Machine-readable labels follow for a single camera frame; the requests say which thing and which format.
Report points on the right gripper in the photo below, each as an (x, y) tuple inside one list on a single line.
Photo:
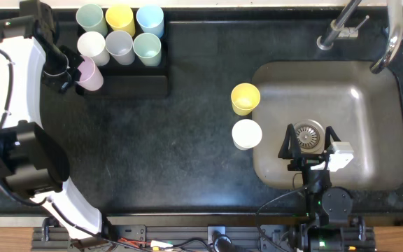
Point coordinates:
[(301, 164)]

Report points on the white cup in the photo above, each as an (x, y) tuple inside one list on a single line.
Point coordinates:
[(91, 45), (247, 133)]

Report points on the yellow cup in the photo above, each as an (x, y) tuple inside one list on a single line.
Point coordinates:
[(245, 98), (119, 17)]

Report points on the pink cup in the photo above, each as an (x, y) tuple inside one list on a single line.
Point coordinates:
[(91, 75)]

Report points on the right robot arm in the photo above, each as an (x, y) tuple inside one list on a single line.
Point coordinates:
[(336, 203)]

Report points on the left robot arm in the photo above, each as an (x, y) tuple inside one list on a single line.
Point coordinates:
[(19, 80)]

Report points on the steel sink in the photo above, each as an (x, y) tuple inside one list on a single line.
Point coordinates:
[(359, 133)]

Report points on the steel tap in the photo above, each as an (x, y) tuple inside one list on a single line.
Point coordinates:
[(394, 38)]

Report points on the black tray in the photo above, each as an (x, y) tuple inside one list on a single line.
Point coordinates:
[(164, 52), (135, 85)]

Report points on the green cup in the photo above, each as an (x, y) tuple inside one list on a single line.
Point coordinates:
[(147, 47), (90, 17)]

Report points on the blue cup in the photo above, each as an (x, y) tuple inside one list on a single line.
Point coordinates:
[(150, 18)]

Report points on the grey cup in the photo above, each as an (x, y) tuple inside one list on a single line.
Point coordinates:
[(119, 45)]

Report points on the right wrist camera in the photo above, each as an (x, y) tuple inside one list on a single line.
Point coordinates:
[(339, 155)]

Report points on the mounting rail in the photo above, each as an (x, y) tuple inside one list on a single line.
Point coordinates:
[(187, 234)]

